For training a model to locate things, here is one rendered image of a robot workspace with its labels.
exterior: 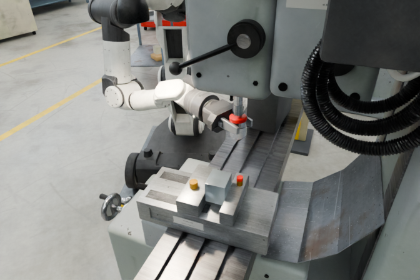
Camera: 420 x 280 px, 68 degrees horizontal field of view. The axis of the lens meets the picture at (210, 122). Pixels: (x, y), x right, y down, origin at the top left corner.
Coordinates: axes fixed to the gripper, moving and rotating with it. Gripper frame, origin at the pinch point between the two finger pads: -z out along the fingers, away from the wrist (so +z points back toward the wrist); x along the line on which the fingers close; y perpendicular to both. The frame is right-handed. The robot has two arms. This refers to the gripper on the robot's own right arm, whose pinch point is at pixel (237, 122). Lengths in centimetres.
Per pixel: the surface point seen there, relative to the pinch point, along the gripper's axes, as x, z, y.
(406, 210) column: -4.2, -43.1, -3.3
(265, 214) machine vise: -7.9, -17.5, 15.4
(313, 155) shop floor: 151, 51, 119
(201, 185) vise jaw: -15.1, -2.1, 11.4
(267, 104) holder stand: 29.8, 12.4, 10.0
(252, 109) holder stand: 27.9, 17.8, 13.5
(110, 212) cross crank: -24, 48, 54
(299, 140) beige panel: 158, 69, 116
